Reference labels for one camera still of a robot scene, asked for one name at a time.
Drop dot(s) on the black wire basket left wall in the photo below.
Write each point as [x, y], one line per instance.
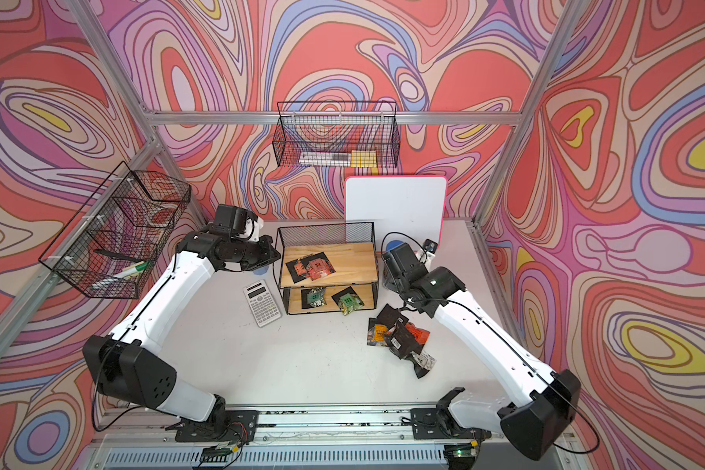
[127, 219]

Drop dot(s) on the orange black tea bag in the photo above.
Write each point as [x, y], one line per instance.
[377, 333]

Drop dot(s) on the green white marker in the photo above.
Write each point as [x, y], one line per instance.
[128, 273]

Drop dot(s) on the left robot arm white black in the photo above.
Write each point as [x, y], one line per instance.
[126, 364]

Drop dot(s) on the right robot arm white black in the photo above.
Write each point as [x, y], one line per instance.
[540, 402]

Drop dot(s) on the white floral black tea bag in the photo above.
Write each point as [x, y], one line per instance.
[422, 363]

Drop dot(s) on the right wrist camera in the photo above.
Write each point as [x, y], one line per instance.
[404, 262]

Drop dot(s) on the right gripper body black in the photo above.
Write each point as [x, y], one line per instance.
[395, 284]

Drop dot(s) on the white board pink frame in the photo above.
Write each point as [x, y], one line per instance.
[398, 204]

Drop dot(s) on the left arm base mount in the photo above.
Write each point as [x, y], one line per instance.
[229, 425]

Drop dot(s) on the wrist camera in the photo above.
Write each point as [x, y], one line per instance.
[404, 262]
[236, 223]

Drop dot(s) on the black wire wooden two-tier shelf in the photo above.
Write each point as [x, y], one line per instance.
[350, 247]

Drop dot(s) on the white strip box in basket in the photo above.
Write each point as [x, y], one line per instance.
[342, 160]

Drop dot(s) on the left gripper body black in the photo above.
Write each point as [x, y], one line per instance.
[258, 253]

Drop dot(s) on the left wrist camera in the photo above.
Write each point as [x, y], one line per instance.
[236, 223]

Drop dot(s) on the black tea bag barcode back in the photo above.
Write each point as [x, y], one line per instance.
[401, 342]

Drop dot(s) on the yellow box in basket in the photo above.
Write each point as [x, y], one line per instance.
[363, 159]

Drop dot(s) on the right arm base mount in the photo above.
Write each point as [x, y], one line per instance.
[437, 423]

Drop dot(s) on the black wire basket wall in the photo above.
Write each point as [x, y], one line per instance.
[337, 126]
[127, 219]

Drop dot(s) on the bright red tea bag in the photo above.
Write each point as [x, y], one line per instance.
[421, 335]

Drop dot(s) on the green tea bag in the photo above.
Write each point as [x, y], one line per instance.
[348, 301]
[313, 298]

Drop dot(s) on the black wire basket back wall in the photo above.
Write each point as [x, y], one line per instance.
[337, 126]

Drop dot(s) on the white scientific calculator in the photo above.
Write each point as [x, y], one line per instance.
[261, 303]

